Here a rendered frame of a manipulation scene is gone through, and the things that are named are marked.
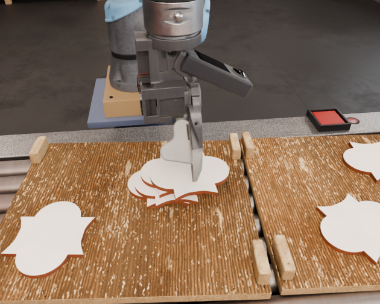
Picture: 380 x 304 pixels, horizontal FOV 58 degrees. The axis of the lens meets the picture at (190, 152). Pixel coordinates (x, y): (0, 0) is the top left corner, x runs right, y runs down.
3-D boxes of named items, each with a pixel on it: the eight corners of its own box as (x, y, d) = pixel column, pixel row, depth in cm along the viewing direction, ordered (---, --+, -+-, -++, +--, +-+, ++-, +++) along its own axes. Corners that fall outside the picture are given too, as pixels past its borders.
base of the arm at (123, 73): (108, 72, 104) (102, 40, 97) (157, 66, 106) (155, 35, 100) (111, 95, 92) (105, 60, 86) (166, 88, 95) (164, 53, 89)
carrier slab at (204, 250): (44, 149, 73) (42, 143, 72) (235, 145, 74) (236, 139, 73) (-38, 308, 45) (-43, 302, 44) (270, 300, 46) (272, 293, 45)
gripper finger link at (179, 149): (163, 185, 50) (155, 122, 50) (202, 180, 51) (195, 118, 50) (164, 187, 47) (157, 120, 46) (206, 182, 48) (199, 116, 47)
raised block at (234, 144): (227, 142, 72) (228, 132, 70) (236, 142, 72) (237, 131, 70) (231, 160, 67) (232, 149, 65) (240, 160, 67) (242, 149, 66)
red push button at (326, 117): (310, 116, 84) (311, 111, 83) (333, 114, 85) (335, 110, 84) (319, 129, 79) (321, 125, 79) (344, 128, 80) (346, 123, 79)
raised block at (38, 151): (41, 146, 71) (37, 135, 69) (50, 146, 71) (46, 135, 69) (31, 164, 66) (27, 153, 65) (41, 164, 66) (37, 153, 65)
